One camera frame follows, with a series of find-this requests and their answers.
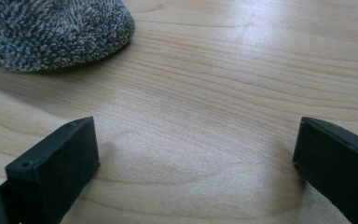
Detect grey fluffy towel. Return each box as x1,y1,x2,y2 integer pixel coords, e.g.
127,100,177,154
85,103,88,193
0,0,136,73

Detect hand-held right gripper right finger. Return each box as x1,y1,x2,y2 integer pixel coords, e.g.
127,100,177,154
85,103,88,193
293,117,358,224

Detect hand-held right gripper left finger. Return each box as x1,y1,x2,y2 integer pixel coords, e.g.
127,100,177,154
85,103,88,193
5,116,101,224

